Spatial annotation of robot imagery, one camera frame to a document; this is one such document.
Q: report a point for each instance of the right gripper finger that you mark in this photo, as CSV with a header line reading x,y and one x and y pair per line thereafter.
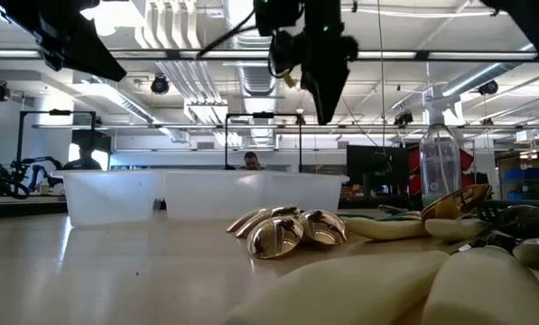
x,y
325,90

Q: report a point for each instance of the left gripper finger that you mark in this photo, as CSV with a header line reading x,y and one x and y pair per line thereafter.
x,y
93,54

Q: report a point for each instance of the clear plastic cutlery tray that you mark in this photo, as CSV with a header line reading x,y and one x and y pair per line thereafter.
x,y
206,196

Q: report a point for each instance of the silver fork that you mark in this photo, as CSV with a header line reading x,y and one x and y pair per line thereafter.
x,y
495,239
486,213

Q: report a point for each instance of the black monitor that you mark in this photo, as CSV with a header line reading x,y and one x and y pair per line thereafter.
x,y
373,169

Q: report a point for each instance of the person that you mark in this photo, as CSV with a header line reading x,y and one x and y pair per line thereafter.
x,y
251,160
85,162

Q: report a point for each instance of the clear spray bottle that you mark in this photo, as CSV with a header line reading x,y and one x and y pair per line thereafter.
x,y
439,167

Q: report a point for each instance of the background black robot arms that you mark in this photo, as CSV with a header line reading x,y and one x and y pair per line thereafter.
x,y
7,180

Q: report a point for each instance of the blue storage bins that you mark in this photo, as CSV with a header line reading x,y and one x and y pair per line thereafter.
x,y
526,174

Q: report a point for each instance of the black stand frame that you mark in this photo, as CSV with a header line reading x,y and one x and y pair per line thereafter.
x,y
263,115
59,112

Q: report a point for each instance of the black overhead frame bar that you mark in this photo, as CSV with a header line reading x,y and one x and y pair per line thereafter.
x,y
160,54

